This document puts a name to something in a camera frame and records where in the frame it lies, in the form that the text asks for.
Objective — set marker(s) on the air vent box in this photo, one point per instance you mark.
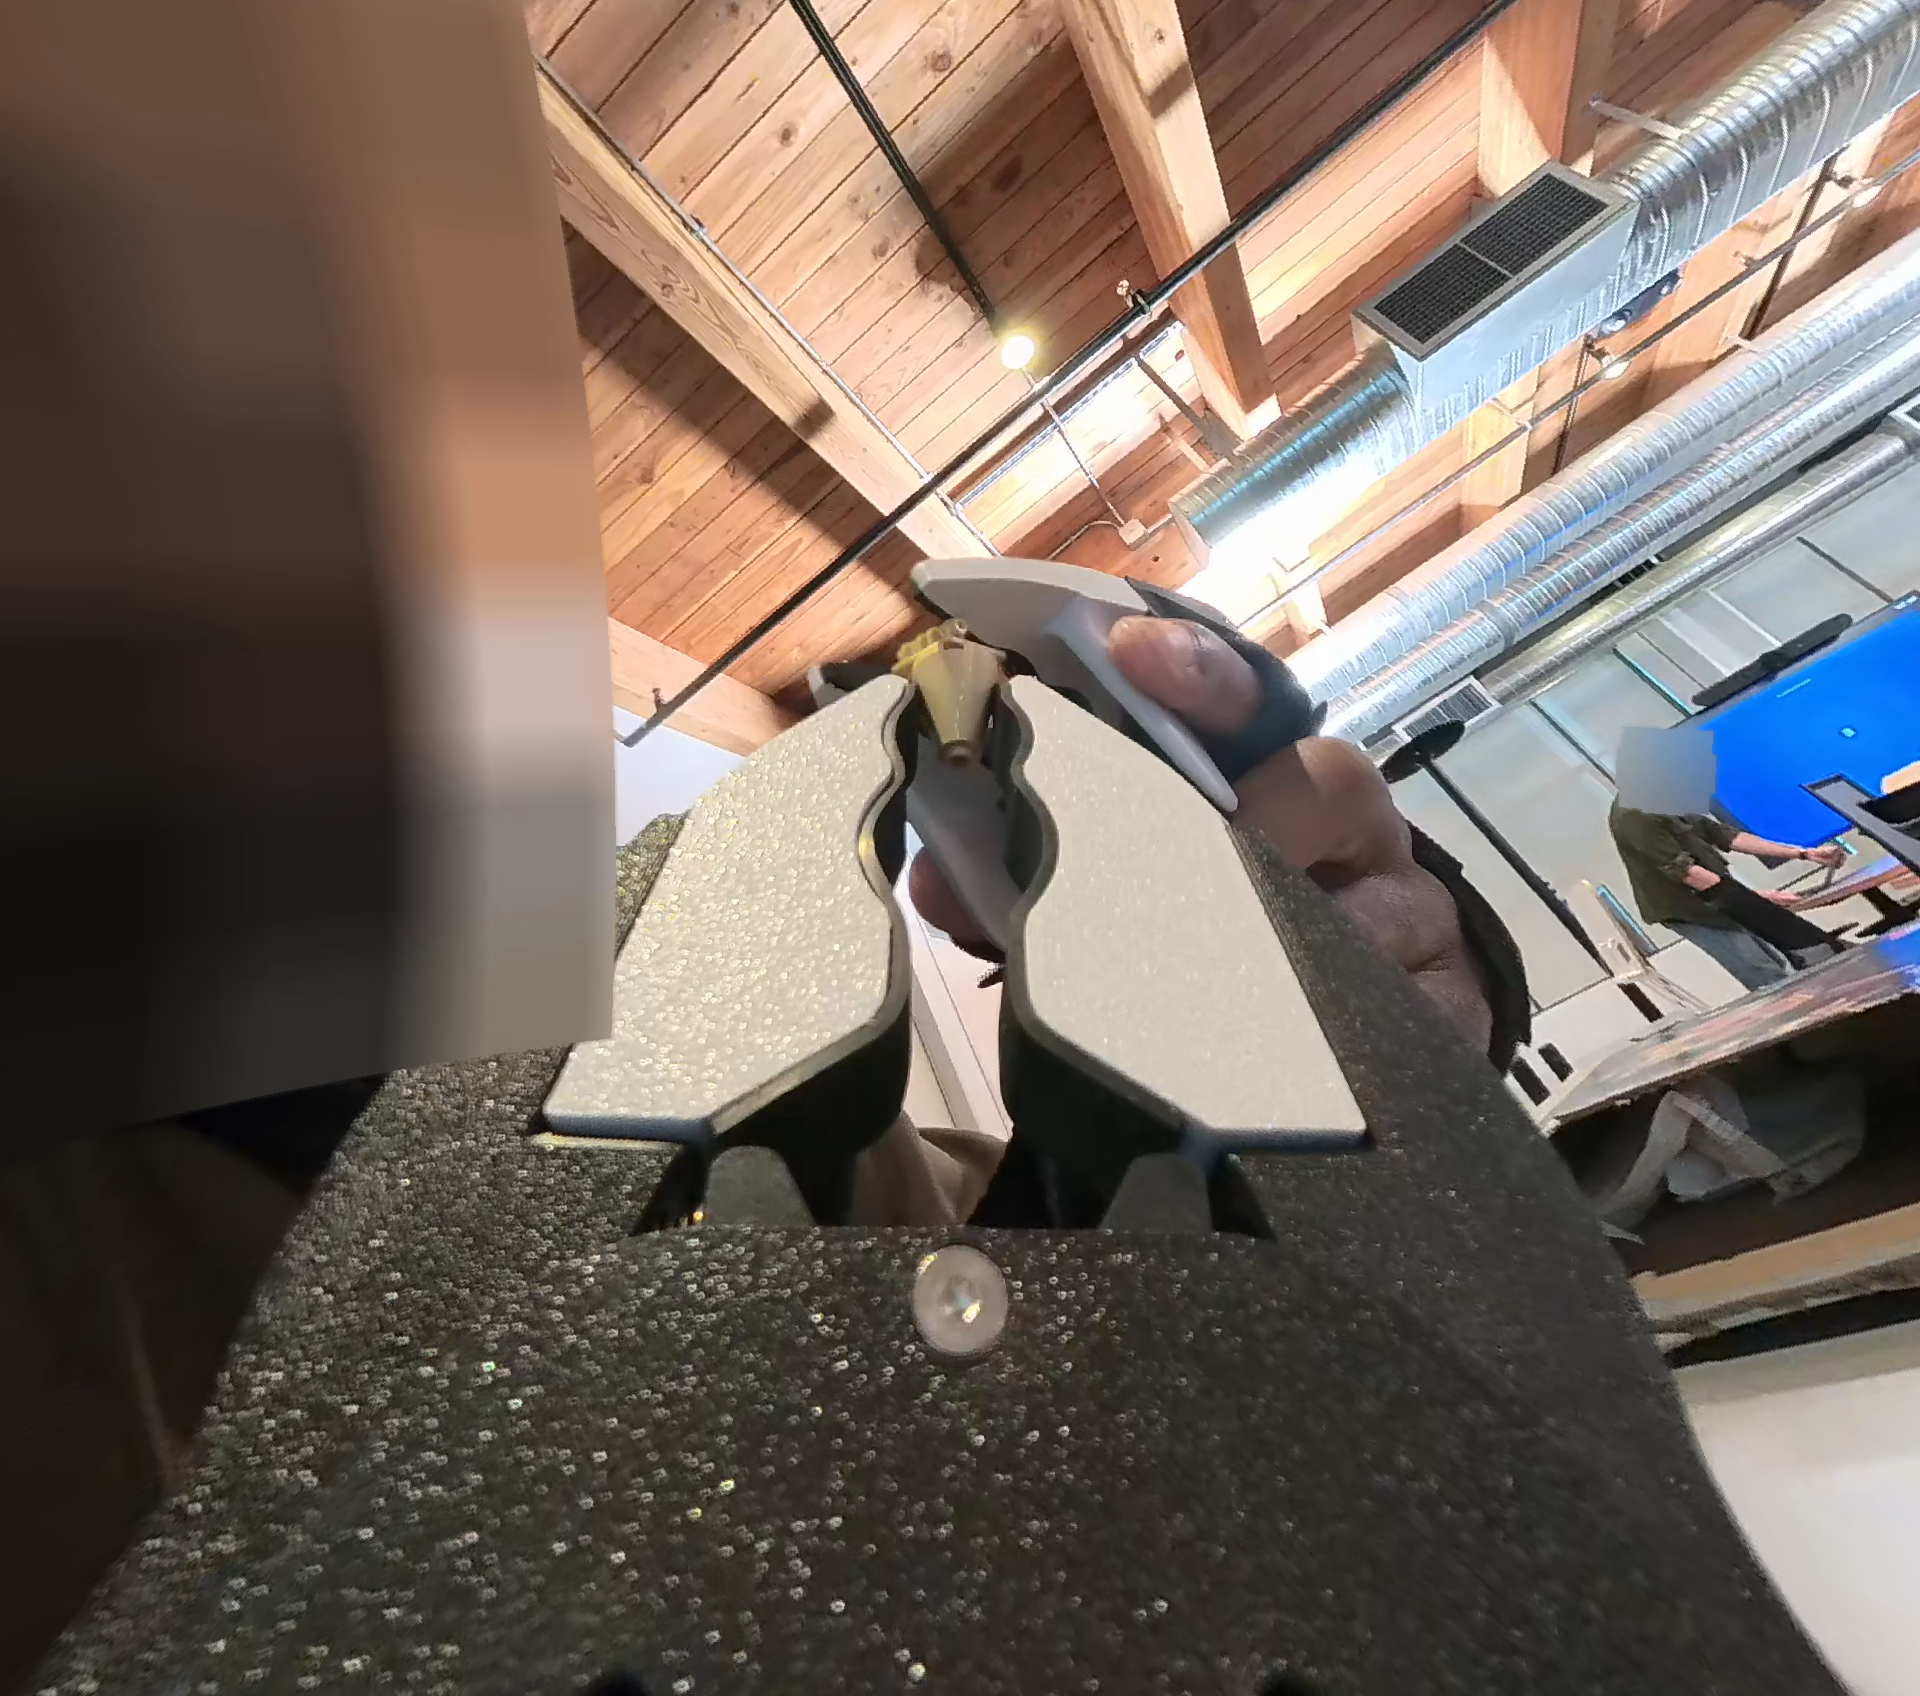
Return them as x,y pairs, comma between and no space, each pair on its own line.
1486,272

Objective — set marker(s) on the black video bar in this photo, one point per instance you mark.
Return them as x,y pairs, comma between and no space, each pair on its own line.
1778,661

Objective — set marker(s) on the person's left hand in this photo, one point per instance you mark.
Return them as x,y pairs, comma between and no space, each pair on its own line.
1335,826

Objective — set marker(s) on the person's brown jacket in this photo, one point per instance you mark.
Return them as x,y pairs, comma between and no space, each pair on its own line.
91,1277

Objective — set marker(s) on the silver air duct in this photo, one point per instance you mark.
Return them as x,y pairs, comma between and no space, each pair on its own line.
1649,609
1649,482
1770,106

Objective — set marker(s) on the small cone toy brick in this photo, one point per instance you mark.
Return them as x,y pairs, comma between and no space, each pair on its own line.
958,692

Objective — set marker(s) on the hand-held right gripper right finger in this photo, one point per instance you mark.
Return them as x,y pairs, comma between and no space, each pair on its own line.
1186,960

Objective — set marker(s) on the printed toy box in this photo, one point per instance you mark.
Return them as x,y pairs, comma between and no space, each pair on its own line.
1770,1006

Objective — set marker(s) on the black pole stand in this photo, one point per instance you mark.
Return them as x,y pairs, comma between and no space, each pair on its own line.
1420,749

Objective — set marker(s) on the ceiling spot lamp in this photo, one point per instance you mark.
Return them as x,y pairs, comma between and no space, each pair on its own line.
1020,353

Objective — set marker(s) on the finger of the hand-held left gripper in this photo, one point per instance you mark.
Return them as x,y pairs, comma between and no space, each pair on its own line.
1036,602
961,848

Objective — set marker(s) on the blue wall screen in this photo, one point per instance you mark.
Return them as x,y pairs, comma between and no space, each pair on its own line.
1800,735

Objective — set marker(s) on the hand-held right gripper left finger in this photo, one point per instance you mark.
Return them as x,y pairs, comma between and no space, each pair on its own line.
736,960

